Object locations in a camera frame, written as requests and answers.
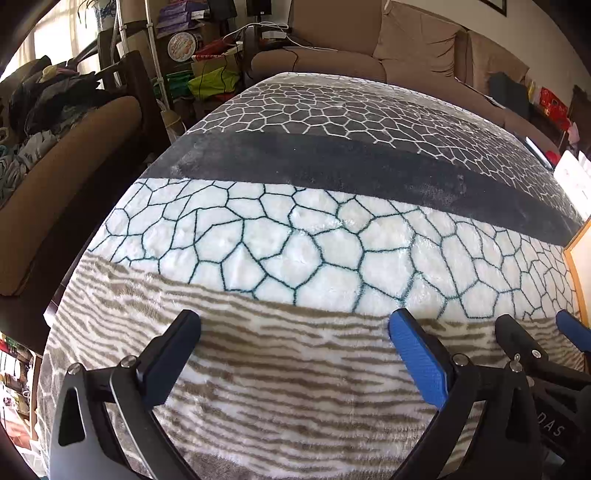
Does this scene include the white box with orange rim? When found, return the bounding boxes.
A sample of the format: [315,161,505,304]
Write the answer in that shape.
[562,217,591,324]

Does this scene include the neon green bag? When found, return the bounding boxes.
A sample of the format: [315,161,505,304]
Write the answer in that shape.
[187,68,241,100]

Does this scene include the red wrapping paper roll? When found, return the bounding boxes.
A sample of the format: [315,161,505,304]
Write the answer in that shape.
[191,39,243,62]

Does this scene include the shelf with colourful clutter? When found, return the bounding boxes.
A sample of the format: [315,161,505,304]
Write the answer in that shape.
[0,337,40,444]

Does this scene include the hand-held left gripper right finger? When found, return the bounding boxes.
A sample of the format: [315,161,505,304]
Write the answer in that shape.
[388,308,543,480]

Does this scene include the blue and white vase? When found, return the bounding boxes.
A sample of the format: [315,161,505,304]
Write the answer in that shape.
[89,0,116,34]

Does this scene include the round cookie tin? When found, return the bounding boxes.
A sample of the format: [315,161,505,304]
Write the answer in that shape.
[167,31,199,64]

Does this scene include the white papers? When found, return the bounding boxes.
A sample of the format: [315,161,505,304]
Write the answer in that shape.
[553,151,591,219]

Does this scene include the red printed packet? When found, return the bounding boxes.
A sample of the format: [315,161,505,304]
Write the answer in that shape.
[539,87,574,133]

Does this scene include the dark cushion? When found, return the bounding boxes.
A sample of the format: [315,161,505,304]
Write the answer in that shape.
[488,71,530,121]

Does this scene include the brown armchair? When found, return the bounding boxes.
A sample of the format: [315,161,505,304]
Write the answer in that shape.
[0,95,144,296]

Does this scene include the pile of clothes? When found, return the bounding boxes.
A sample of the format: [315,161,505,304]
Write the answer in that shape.
[0,55,112,204]

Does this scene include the patterned fleece blanket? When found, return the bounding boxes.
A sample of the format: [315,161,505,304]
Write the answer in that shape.
[37,71,585,480]

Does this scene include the purple boxes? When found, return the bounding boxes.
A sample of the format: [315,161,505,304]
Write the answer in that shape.
[156,0,209,37]

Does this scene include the white pole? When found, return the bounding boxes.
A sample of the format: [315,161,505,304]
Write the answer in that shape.
[145,0,170,112]

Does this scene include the dark wooden chair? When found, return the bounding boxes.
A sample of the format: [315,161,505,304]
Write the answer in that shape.
[69,32,155,139]

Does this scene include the beige sofa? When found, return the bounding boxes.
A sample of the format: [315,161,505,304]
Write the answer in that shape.
[249,0,568,155]

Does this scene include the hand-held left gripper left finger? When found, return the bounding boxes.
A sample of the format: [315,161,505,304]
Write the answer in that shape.
[49,309,202,480]

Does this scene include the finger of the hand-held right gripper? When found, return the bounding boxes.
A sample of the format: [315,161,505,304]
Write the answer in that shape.
[556,309,591,370]
[495,314,548,374]

